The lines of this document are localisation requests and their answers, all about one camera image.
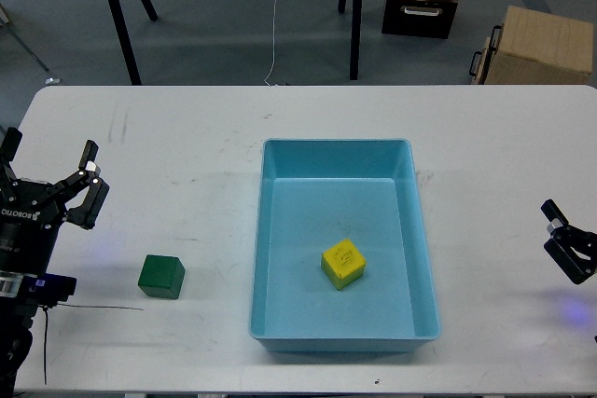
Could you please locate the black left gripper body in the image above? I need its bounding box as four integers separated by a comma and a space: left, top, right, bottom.
1, 176, 67, 240

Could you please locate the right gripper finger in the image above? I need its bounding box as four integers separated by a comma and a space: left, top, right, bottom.
541, 199, 596, 284

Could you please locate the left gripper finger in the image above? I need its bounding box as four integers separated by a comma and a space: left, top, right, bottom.
1, 127, 22, 202
49, 140, 109, 230

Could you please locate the green wooden cube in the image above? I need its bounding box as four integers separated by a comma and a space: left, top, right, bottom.
137, 254, 186, 300

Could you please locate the yellow wooden cube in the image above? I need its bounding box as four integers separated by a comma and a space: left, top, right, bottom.
320, 239, 367, 291

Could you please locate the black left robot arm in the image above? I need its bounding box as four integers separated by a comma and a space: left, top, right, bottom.
1, 128, 109, 397

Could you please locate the dark drawer box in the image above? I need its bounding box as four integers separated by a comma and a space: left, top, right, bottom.
382, 0, 459, 39

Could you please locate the light blue plastic bin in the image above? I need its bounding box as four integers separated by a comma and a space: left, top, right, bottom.
250, 139, 441, 352

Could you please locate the white hanging cord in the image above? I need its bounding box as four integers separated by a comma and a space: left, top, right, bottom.
254, 0, 290, 88

